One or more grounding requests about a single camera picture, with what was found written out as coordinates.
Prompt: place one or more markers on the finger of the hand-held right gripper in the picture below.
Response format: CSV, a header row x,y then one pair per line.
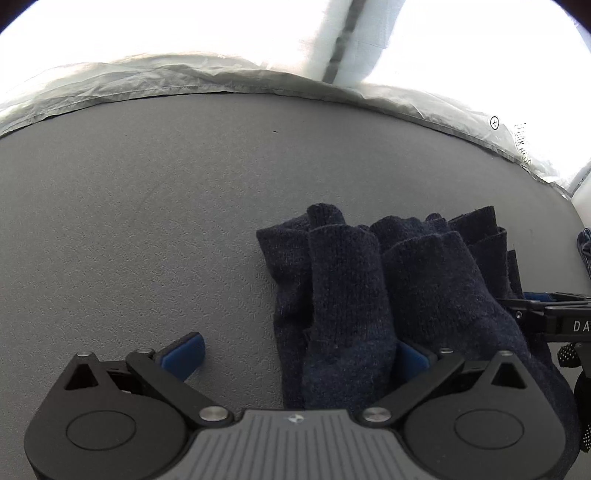
x,y
558,297
526,316

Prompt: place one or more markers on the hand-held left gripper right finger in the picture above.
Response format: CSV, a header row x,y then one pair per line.
x,y
410,363

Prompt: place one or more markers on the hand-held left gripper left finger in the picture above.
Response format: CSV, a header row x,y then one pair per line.
x,y
184,356

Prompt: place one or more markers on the navy knit sweater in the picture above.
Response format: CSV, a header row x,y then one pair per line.
x,y
351,300

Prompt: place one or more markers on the blue striped cloth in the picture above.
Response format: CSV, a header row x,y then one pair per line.
x,y
585,251

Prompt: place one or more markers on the grey textured mat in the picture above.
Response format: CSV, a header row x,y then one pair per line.
x,y
138,207

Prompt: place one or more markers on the white translucent printed curtain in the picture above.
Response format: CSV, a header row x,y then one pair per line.
x,y
184,83

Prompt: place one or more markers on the grey window frame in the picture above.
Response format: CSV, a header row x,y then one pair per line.
x,y
342,46

